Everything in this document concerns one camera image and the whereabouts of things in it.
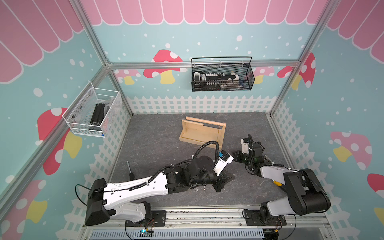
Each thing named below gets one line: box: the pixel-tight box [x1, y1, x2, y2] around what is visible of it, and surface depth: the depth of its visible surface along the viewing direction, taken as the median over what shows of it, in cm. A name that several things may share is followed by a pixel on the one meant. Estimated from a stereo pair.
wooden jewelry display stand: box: [179, 116, 227, 150], surface depth 111 cm
